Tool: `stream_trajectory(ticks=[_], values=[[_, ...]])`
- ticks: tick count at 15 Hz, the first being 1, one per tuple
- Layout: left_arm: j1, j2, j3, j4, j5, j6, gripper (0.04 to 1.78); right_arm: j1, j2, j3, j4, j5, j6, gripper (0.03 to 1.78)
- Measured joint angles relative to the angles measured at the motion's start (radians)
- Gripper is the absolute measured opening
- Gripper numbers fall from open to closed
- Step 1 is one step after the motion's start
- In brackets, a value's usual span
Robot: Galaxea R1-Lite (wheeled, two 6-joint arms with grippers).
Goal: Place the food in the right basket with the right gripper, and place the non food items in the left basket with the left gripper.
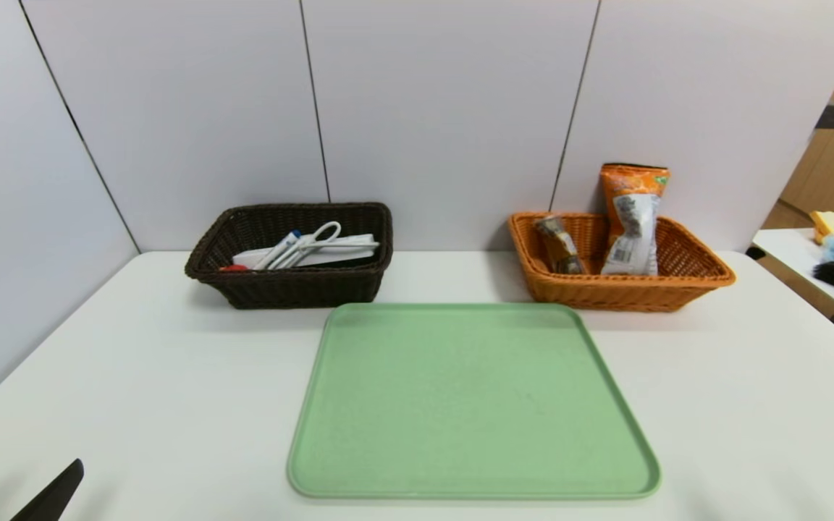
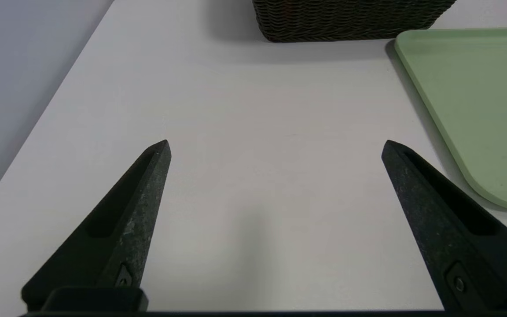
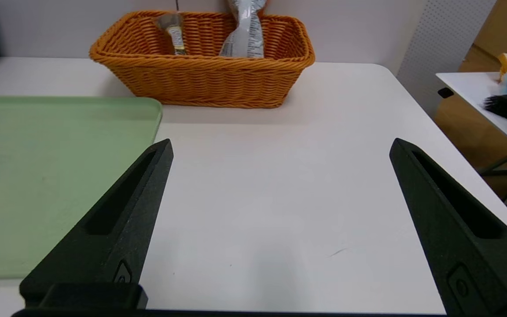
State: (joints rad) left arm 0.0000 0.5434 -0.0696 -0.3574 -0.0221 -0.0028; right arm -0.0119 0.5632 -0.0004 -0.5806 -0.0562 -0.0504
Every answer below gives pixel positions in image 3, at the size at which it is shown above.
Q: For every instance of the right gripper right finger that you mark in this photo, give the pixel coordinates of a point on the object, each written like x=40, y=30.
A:
x=464, y=246

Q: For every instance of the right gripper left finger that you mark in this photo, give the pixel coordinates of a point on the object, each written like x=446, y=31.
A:
x=112, y=237

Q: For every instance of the brown snack bar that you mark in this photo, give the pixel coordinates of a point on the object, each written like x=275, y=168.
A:
x=175, y=37

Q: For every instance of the orange snack bag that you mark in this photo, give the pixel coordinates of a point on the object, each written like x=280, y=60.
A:
x=247, y=35

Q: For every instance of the orange wicker basket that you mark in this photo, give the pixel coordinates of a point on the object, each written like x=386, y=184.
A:
x=200, y=81

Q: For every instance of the green plastic tray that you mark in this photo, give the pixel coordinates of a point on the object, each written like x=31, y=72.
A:
x=29, y=176

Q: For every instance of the white side table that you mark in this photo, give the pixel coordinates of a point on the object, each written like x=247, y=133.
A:
x=469, y=90

